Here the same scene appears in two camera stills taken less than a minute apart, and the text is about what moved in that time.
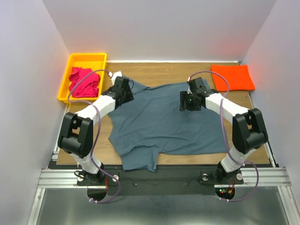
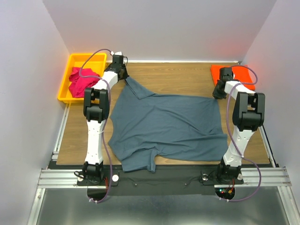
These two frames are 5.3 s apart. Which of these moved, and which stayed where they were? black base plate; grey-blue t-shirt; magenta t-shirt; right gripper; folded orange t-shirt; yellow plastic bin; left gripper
Moved: right gripper; grey-blue t-shirt; left gripper
Stayed: magenta t-shirt; folded orange t-shirt; black base plate; yellow plastic bin
